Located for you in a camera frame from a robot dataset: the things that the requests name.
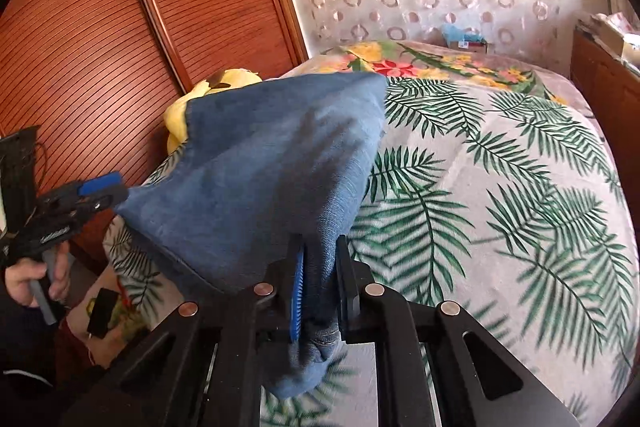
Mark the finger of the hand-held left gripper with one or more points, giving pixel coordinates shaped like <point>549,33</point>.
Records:
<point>100,183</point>
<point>107,197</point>

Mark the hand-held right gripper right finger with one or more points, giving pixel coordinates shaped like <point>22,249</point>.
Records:
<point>346,287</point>

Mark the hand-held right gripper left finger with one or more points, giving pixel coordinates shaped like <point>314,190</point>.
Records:
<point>298,292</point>

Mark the blue denim pants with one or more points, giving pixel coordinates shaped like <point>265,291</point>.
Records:
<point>260,167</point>

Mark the person's left forearm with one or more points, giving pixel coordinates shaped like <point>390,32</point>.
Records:
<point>30,347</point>

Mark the person's left hand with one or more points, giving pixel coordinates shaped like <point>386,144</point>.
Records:
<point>62,272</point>

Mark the yellow plush toy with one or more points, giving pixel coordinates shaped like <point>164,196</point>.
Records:
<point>180,117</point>

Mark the black rectangular tag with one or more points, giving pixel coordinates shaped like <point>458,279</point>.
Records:
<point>102,314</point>

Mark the beige floral cloth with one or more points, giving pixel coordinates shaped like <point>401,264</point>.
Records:
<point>80,324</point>

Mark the wooden slatted wardrobe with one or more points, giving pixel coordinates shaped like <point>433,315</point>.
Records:
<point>100,32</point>

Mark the floral blanket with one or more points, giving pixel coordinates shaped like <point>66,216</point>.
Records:
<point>400,67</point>

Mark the blue tissue box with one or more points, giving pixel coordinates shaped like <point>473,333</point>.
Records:
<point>462,38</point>

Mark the wooden cabinet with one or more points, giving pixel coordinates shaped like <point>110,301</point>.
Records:
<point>610,92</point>

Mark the cardboard box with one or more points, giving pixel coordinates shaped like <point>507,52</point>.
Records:
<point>620,42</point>

